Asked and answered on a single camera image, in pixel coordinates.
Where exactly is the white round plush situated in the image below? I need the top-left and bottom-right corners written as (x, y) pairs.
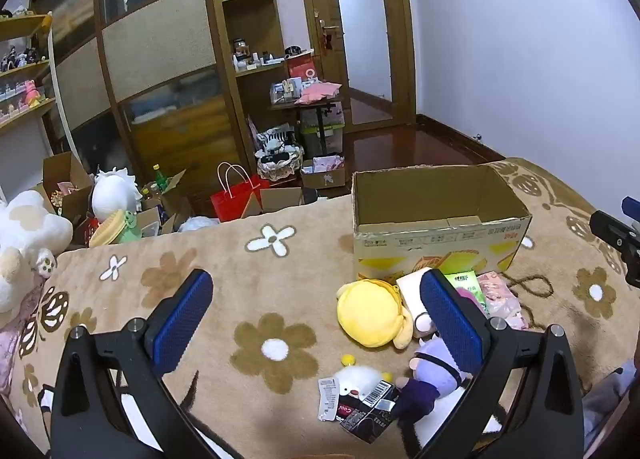
top-left (91, 167), bottom-right (142, 223)

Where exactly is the wooden glass door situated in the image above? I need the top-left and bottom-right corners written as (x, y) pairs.
top-left (304, 0), bottom-right (416, 132)

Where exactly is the red box on table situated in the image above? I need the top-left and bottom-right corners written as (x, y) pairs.
top-left (286, 52), bottom-right (318, 81)

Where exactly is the open cardboard box left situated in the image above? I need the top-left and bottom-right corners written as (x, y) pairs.
top-left (35, 152), bottom-right (93, 226)

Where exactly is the green glass bottle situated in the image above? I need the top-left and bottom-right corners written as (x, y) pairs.
top-left (153, 164), bottom-right (168, 192)

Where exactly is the green tissue pack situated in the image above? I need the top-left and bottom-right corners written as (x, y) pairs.
top-left (445, 271), bottom-right (488, 316)

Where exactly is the white plush with yellow pompoms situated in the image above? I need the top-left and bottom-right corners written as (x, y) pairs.
top-left (318, 355), bottom-right (393, 422)

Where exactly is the lace-trimmed basket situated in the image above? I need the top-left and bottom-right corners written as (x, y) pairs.
top-left (255, 145), bottom-right (304, 182)

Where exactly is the clear plastic storage bin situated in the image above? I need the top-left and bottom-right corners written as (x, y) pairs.
top-left (300, 123), bottom-right (345, 158)

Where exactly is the red paper gift bag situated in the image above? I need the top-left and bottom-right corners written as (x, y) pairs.
top-left (210, 162), bottom-right (271, 223)

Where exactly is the purple white-haired plush doll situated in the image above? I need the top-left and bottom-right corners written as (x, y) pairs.
top-left (392, 337), bottom-right (469, 423)

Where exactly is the pink cloth on table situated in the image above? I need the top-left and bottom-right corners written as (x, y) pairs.
top-left (295, 82), bottom-right (342, 104)

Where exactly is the beige flower blanket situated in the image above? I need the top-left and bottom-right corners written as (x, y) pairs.
top-left (6, 159), bottom-right (639, 458)

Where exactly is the small black side table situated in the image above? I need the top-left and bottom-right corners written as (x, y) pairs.
top-left (269, 94), bottom-right (346, 145)

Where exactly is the wooden wardrobe cabinet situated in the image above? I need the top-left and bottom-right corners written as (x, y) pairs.
top-left (32, 0), bottom-right (246, 197)

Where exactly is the wooden corner shelf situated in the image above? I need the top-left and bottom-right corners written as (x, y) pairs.
top-left (212, 0), bottom-right (288, 168)

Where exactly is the open cardboard box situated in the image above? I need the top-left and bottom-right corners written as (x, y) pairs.
top-left (352, 165), bottom-right (532, 283)
top-left (35, 152), bottom-right (93, 226)

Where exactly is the pink tissue pack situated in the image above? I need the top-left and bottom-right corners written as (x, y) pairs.
top-left (477, 271), bottom-right (528, 330)

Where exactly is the black face mask packet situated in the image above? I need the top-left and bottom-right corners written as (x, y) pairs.
top-left (336, 380), bottom-right (399, 444)

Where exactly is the small cardboard box on floor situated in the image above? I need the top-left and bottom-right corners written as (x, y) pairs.
top-left (300, 156), bottom-right (346, 189)

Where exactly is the large white cow plush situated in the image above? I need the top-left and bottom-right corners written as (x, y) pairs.
top-left (1, 189), bottom-right (73, 323)

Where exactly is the white figurine shelf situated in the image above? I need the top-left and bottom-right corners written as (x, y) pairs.
top-left (1, 10), bottom-right (78, 201)

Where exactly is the green frog burger plush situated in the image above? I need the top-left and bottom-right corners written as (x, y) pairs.
top-left (89, 210), bottom-right (142, 248)

